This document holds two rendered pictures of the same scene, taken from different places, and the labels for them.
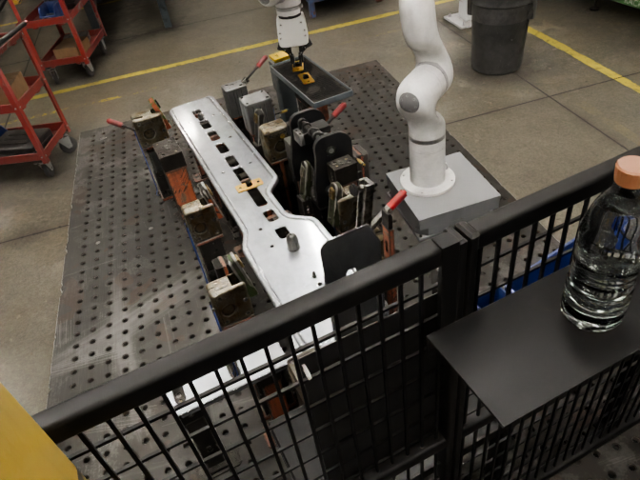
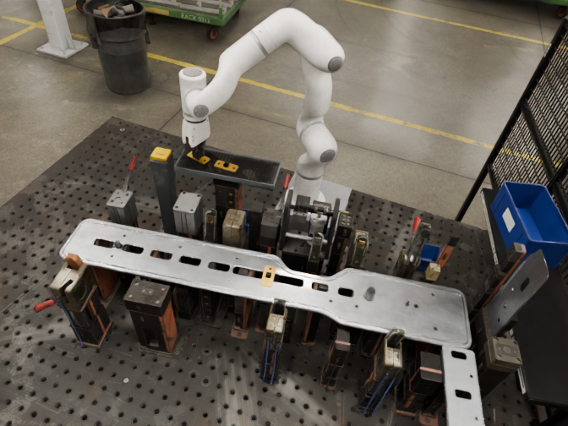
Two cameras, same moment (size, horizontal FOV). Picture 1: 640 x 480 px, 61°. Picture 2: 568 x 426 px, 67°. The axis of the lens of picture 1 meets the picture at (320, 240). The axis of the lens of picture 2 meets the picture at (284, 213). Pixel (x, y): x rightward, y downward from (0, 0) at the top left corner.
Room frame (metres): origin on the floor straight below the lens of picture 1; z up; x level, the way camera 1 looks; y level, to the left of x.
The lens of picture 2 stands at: (1.00, 0.94, 2.18)
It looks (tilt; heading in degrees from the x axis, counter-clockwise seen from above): 46 degrees down; 295
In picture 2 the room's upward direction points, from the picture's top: 7 degrees clockwise
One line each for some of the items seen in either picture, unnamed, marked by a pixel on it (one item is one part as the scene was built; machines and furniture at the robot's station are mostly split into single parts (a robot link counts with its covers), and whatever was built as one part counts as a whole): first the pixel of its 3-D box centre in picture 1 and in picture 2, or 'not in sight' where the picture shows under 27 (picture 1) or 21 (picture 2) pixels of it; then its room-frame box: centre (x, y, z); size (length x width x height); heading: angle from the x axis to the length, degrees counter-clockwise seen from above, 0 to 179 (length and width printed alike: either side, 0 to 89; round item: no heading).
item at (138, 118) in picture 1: (160, 155); (84, 307); (1.87, 0.56, 0.88); 0.15 x 0.11 x 0.36; 110
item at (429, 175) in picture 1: (427, 158); (307, 186); (1.53, -0.41, 0.89); 0.19 x 0.19 x 0.18
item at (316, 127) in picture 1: (325, 192); (304, 246); (1.36, -0.04, 0.94); 0.18 x 0.13 x 0.49; 20
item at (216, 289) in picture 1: (240, 330); (378, 377); (0.93, 0.24, 0.87); 0.12 x 0.09 x 0.35; 110
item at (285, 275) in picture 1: (245, 184); (262, 277); (1.40, 0.20, 1.00); 1.38 x 0.22 x 0.02; 20
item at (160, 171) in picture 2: (290, 113); (167, 199); (1.96, 0.04, 0.92); 0.08 x 0.08 x 0.44; 20
